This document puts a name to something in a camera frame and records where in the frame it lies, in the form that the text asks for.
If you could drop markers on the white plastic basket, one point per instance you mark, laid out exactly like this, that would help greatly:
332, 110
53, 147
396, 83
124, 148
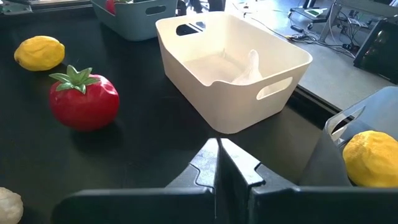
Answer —
224, 109

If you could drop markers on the red tomato with green calyx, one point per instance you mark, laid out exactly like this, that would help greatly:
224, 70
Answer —
84, 105

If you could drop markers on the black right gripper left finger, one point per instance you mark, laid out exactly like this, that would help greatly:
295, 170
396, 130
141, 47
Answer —
136, 207

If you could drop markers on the yellow lemon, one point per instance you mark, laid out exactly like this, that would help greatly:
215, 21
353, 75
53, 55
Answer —
39, 53
371, 158

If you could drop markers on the grey metal desk leg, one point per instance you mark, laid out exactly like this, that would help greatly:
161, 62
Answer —
329, 21

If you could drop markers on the black computer case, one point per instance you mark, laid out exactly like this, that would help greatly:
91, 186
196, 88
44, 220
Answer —
379, 53

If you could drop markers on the grey-blue plastic basket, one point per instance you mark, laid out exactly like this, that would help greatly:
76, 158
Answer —
136, 26

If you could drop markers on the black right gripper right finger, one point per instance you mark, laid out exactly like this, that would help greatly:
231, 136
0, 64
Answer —
311, 207

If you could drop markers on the black chair base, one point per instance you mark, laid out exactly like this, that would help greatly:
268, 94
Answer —
199, 6

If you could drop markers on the clear plastic basket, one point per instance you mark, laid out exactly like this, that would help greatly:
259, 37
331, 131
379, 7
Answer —
382, 109

